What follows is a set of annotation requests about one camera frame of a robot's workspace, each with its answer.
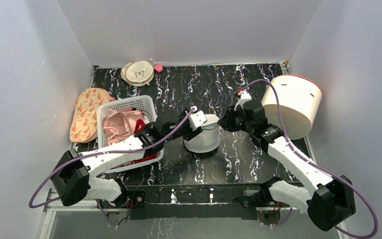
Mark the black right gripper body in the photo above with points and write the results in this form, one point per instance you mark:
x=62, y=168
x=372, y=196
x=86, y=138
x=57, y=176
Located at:
x=232, y=120

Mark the white cylindrical mesh laundry bag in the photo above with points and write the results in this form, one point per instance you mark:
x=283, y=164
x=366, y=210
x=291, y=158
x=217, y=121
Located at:
x=209, y=139

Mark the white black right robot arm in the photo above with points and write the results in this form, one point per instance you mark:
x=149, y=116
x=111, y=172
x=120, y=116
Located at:
x=326, y=200

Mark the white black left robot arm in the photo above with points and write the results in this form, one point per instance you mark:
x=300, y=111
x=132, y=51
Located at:
x=75, y=177

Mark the red bra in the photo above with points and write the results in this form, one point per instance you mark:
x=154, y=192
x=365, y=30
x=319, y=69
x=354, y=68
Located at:
x=140, y=124

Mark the white plastic laundry basket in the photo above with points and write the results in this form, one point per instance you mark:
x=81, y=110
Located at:
x=143, y=103

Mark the pink bra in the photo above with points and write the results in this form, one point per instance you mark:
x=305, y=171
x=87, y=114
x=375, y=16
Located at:
x=121, y=124

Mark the beige round mesh laundry bag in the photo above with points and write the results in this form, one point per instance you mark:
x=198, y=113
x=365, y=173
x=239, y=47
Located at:
x=138, y=73

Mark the peach floral mesh laundry bag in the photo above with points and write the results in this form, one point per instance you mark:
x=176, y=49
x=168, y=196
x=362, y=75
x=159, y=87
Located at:
x=84, y=124

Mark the cream cylindrical drum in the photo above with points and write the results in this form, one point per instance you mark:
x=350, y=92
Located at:
x=299, y=100

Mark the pink small block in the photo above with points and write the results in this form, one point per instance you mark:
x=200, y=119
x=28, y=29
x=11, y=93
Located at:
x=158, y=68

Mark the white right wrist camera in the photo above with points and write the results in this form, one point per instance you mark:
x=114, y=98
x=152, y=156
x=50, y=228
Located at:
x=243, y=97

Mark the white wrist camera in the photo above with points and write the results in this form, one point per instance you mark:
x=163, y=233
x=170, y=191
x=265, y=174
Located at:
x=243, y=97
x=197, y=119

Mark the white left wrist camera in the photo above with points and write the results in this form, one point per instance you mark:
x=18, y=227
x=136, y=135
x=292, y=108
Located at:
x=197, y=119

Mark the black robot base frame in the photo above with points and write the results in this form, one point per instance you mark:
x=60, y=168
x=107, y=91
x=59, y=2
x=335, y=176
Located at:
x=194, y=201

